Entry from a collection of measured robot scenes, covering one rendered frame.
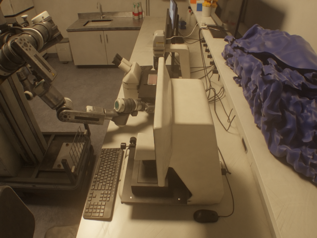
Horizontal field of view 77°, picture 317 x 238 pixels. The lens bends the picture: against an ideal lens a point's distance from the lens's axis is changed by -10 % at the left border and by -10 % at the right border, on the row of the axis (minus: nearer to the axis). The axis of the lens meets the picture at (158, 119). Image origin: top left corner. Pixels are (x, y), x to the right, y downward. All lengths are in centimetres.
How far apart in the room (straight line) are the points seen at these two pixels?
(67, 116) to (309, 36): 124
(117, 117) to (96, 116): 15
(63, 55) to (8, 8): 120
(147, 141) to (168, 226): 40
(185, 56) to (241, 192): 87
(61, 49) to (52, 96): 317
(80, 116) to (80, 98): 201
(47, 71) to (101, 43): 259
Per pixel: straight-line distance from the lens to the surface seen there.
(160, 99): 66
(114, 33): 362
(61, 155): 201
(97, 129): 264
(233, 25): 129
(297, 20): 122
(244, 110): 81
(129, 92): 152
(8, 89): 166
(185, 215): 108
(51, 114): 311
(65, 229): 143
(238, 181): 124
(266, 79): 66
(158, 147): 61
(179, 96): 81
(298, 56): 87
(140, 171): 100
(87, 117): 127
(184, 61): 146
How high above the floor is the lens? 172
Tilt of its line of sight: 40 degrees down
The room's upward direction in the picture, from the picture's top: straight up
